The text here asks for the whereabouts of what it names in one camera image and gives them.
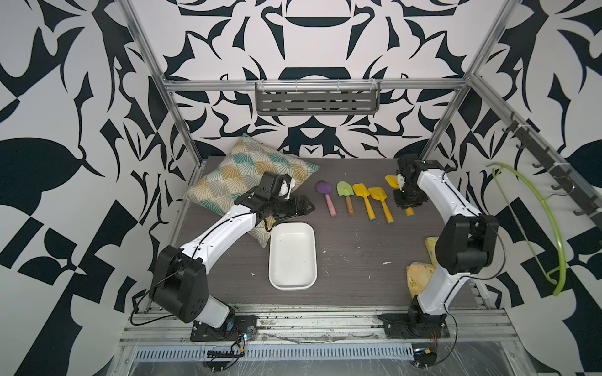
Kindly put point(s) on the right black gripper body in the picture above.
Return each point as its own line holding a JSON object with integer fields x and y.
{"x": 409, "y": 197}

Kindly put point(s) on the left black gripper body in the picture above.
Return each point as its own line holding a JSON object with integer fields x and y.
{"x": 283, "y": 209}

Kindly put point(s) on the purple shovel pink handle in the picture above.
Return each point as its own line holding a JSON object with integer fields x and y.
{"x": 325, "y": 188}

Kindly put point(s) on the green shovel wooden handle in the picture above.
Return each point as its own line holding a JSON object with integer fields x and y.
{"x": 345, "y": 190}

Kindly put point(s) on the yellow shovel blue tip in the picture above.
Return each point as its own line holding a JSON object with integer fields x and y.
{"x": 361, "y": 190}

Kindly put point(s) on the white storage box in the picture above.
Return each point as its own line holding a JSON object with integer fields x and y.
{"x": 293, "y": 258}

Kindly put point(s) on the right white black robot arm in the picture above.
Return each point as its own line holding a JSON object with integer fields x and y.
{"x": 465, "y": 246}

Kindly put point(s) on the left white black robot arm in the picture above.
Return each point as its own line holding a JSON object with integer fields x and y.
{"x": 180, "y": 281}

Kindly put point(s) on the patterned teal yellow pillow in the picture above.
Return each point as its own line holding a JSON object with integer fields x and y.
{"x": 240, "y": 171}

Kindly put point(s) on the green plastic hanger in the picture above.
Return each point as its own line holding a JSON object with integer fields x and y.
{"x": 529, "y": 218}

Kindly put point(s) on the grey slotted wall shelf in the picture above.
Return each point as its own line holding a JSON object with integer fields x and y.
{"x": 317, "y": 97}

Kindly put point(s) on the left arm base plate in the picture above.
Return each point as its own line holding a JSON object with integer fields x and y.
{"x": 239, "y": 327}

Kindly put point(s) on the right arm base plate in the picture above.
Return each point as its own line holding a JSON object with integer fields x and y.
{"x": 414, "y": 325}

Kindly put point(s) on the white slotted cable duct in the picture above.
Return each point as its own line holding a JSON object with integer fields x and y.
{"x": 280, "y": 352}

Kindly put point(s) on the black hook rail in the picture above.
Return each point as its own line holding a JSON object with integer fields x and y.
{"x": 569, "y": 182}

